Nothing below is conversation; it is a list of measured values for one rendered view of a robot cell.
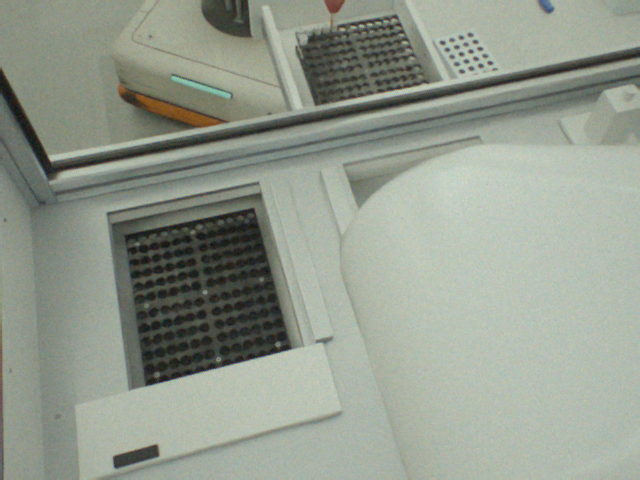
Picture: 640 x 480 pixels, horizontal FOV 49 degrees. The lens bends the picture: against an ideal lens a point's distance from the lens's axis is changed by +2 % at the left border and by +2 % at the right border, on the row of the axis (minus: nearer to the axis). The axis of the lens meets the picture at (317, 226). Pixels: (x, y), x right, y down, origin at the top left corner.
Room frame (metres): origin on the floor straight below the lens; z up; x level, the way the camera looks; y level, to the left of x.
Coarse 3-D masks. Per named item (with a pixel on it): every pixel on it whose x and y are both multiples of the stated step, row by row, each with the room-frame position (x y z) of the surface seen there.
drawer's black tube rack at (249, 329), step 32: (256, 224) 0.49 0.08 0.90; (128, 256) 0.43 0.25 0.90; (160, 256) 0.44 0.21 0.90; (192, 256) 0.44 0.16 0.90; (224, 256) 0.46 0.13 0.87; (256, 256) 0.44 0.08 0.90; (160, 288) 0.39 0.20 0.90; (192, 288) 0.39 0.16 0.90; (224, 288) 0.39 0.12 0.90; (256, 288) 0.41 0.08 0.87; (160, 320) 0.34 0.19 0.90; (192, 320) 0.36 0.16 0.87; (224, 320) 0.35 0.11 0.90; (256, 320) 0.35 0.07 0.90; (160, 352) 0.32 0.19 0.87; (192, 352) 0.30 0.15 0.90; (224, 352) 0.32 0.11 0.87; (256, 352) 0.31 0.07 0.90
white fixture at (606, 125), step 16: (608, 96) 0.62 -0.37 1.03; (624, 96) 0.62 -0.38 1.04; (592, 112) 0.63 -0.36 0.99; (608, 112) 0.61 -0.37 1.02; (624, 112) 0.60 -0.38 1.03; (576, 128) 0.63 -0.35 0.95; (592, 128) 0.62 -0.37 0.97; (608, 128) 0.60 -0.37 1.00; (624, 128) 0.60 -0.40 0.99; (592, 144) 0.60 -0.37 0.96; (608, 144) 0.60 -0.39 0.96; (624, 144) 0.61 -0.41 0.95
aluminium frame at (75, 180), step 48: (0, 96) 0.49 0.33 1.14; (432, 96) 0.65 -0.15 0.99; (480, 96) 0.65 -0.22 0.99; (528, 96) 0.67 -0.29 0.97; (576, 96) 0.69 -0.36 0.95; (0, 144) 0.48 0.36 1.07; (192, 144) 0.55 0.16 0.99; (240, 144) 0.56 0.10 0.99; (288, 144) 0.57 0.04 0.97; (336, 144) 0.59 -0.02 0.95; (48, 192) 0.48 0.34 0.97; (96, 192) 0.50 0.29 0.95; (0, 336) 0.26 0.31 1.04; (0, 384) 0.21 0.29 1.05; (0, 432) 0.17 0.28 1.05
